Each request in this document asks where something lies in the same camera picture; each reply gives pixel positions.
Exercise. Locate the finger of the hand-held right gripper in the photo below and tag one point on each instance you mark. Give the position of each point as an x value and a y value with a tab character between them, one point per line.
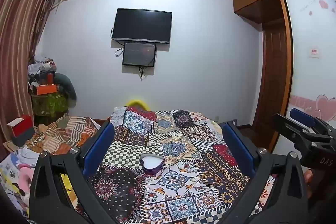
303	117
302	132

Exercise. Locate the person's right hand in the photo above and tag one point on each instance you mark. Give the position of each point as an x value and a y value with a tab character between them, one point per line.
309	182

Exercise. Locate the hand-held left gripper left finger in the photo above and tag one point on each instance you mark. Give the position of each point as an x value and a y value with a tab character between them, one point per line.
101	145

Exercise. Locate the cluttered green stand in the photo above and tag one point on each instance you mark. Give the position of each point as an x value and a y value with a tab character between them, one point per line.
50	106

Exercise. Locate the grey plush cushion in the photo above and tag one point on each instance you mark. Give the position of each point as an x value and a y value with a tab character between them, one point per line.
67	87

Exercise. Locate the heart-shaped tin box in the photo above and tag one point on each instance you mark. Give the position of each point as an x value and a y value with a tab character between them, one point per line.
152	162

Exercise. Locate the red and white sticker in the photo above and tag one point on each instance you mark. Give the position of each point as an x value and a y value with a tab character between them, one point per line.
314	53

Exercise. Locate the pink soft item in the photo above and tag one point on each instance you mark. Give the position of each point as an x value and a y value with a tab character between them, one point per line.
25	179

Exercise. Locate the orange striped quilt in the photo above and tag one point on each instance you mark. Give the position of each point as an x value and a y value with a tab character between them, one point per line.
65	134

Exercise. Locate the pile of clutter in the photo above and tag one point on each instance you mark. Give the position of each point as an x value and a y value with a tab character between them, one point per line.
42	69

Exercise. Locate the black wall television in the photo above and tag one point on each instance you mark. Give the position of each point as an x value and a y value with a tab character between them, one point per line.
141	26

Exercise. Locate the yellow plastic object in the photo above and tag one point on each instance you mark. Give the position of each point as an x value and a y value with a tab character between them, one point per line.
137	103

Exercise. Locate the white heart-print sliding door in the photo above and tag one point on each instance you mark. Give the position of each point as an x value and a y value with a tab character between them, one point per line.
309	24

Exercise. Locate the cartoon print sheet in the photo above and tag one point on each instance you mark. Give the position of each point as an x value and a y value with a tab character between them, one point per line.
10	174

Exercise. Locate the orange box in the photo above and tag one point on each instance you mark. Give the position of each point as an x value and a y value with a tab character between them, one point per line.
46	89

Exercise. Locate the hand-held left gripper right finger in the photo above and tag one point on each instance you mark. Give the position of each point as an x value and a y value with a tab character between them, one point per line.
239	148

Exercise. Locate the small black wall monitor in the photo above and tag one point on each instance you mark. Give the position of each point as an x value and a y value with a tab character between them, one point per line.
139	54

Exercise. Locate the red box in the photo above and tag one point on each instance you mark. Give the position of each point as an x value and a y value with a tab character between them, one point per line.
22	129

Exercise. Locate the patchwork printed blanket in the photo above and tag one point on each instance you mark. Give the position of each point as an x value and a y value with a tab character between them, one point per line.
183	140

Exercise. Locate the wooden door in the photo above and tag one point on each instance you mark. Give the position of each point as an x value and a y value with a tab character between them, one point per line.
274	77

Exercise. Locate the brown striped curtain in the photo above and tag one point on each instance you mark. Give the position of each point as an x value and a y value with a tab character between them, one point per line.
18	29

